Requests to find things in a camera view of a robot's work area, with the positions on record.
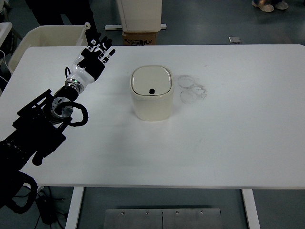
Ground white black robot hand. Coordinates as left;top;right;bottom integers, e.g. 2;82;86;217
65;37;115;94

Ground cream push-lid trash can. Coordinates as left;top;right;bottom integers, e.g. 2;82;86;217
130;65;174;122

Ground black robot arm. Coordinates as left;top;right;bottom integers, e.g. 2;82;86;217
0;86;89;174

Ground cream plastic bin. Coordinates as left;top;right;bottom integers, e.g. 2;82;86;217
8;22;91;73

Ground brown cardboard box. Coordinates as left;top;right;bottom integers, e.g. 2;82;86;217
122;32;157;46

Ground person's dark trousers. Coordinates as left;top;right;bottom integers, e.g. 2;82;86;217
26;0;97;33

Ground white cabinet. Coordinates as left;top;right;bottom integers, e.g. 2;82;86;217
116;0;162;32

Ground black power adapter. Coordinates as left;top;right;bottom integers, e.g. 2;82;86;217
35;196;57;225

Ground small grey floor plate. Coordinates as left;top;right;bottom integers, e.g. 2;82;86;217
228;36;242;44

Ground left white table leg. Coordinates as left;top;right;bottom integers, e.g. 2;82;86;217
65;187;84;229

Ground white table leg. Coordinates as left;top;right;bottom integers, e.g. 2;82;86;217
242;189;261;229
65;187;84;229

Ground metal floor plate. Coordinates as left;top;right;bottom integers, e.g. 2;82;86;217
103;208;224;229

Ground person's shoes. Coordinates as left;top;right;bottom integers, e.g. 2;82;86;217
252;0;289;12

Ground right white table leg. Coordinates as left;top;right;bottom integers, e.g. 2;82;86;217
242;189;261;229

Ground black corrugated cable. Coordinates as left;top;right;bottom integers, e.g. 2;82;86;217
0;171;39;213

